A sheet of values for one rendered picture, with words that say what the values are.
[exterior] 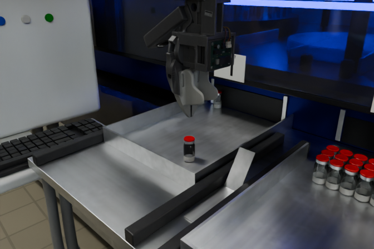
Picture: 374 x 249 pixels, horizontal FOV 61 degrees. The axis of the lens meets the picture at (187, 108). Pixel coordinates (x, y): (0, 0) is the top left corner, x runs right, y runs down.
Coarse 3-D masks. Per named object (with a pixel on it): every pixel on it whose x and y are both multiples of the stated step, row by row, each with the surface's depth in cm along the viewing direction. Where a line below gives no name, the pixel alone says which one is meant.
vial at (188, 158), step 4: (184, 144) 59; (188, 144) 58; (192, 144) 59; (184, 148) 59; (188, 148) 58; (192, 148) 59; (184, 152) 59; (188, 152) 59; (192, 152) 59; (184, 156) 60; (188, 156) 59; (192, 156) 59; (184, 160) 60; (188, 160) 59; (192, 160) 60
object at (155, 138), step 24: (144, 120) 74; (168, 120) 78; (192, 120) 78; (216, 120) 78; (240, 120) 78; (264, 120) 78; (288, 120) 72; (120, 144) 63; (144, 144) 66; (168, 144) 66; (216, 144) 66; (240, 144) 66; (168, 168) 55; (192, 168) 58; (216, 168) 54
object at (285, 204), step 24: (288, 168) 55; (312, 168) 58; (264, 192) 50; (288, 192) 51; (312, 192) 51; (336, 192) 51; (216, 216) 41; (240, 216) 46; (264, 216) 46; (288, 216) 46; (312, 216) 46; (336, 216) 46; (360, 216) 46; (192, 240) 38; (216, 240) 41; (240, 240) 41; (264, 240) 41; (288, 240) 41; (312, 240) 41; (336, 240) 41; (360, 240) 41
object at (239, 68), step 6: (234, 54) 70; (234, 60) 71; (240, 60) 70; (234, 66) 71; (240, 66) 70; (216, 72) 75; (222, 72) 74; (228, 72) 73; (234, 72) 72; (240, 72) 70; (228, 78) 73; (234, 78) 72; (240, 78) 71
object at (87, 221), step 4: (60, 124) 147; (64, 124) 145; (44, 128) 163; (40, 180) 190; (56, 192) 176; (56, 196) 178; (72, 208) 166; (76, 208) 162; (76, 212) 163; (80, 212) 159; (80, 216) 161; (84, 216) 157; (84, 220) 159; (88, 220) 154; (88, 224) 156; (92, 224) 152; (92, 228) 154; (96, 228) 151; (96, 232) 152; (100, 232) 149; (104, 236) 147; (108, 236) 144; (108, 240) 145; (112, 240) 141; (112, 244) 142; (116, 244) 140; (116, 248) 141; (120, 248) 138
